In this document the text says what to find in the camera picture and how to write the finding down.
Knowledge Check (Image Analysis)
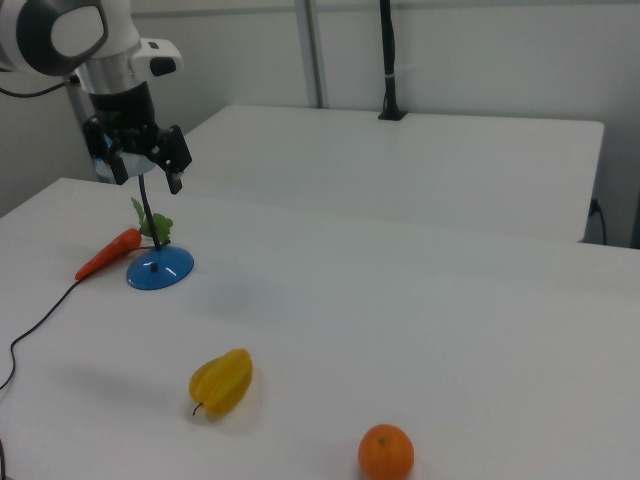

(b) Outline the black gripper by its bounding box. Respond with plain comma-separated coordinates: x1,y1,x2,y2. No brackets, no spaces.
82,81,194,196

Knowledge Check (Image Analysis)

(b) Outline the blue desk lamp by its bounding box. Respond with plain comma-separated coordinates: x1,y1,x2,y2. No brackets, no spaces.
94,149,196,292

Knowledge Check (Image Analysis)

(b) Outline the orange toy carrot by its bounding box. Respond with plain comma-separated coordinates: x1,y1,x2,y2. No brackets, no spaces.
74,197,176,282

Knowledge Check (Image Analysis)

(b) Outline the yellow toy starfruit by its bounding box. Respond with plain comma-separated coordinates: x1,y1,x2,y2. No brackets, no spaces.
188,348,255,418

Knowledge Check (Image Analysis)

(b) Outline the white side table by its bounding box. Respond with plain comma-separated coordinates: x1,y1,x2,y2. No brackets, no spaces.
154,103,606,244

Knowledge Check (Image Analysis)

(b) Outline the black pole with clamp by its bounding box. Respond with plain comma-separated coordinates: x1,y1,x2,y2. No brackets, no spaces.
376,0,408,123

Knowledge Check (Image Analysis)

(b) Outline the orange toy tangerine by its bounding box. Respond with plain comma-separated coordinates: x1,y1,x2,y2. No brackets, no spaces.
357,423,416,480

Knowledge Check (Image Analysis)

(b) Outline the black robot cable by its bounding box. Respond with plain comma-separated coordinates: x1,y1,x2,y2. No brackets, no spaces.
0,73,82,99

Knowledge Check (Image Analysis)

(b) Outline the grey metal frame post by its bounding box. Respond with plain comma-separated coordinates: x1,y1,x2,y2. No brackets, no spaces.
294,0,332,109

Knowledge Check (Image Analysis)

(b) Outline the black lamp power cable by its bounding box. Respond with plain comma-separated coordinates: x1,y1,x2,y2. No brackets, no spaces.
0,243,162,392

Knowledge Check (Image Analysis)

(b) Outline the black wall socket cable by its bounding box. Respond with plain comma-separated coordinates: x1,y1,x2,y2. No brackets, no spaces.
589,198,609,247

